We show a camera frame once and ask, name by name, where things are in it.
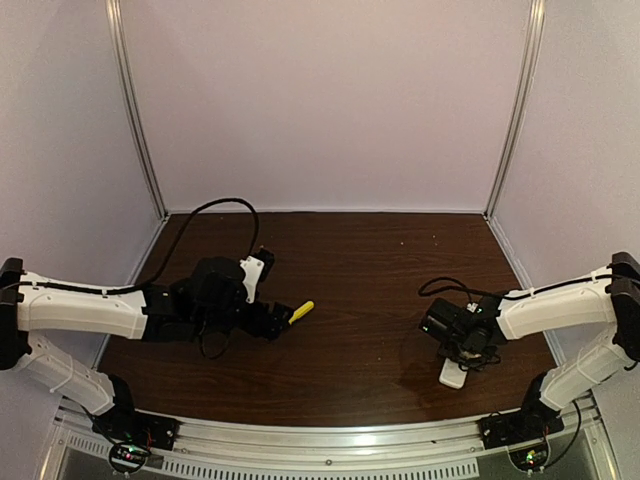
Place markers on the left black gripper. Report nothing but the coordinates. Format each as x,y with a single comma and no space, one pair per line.
270,317

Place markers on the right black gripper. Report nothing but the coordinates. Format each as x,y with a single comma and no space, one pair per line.
463,350

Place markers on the white remote control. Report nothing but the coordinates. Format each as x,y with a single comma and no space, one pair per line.
452,375

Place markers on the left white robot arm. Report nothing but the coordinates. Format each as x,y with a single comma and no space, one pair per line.
30,303

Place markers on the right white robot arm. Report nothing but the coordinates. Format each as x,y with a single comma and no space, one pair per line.
608,296

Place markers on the yellow handled screwdriver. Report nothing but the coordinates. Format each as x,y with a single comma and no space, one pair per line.
301,311

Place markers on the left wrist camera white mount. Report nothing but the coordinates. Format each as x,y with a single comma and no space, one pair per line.
256,267

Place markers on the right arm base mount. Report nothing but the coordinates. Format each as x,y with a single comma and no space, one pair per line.
525,437

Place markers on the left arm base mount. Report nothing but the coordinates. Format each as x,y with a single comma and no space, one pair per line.
135,437

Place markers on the right aluminium frame post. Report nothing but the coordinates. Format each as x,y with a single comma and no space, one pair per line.
530,58

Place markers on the aluminium frame post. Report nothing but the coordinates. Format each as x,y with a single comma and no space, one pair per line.
132,110
530,58

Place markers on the left aluminium frame post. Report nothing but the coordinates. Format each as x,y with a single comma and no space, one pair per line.
132,110

